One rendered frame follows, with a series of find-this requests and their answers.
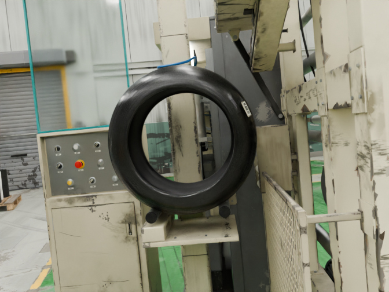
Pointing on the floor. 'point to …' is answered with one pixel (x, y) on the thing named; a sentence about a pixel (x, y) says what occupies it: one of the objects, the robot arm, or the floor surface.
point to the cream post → (184, 135)
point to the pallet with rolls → (7, 193)
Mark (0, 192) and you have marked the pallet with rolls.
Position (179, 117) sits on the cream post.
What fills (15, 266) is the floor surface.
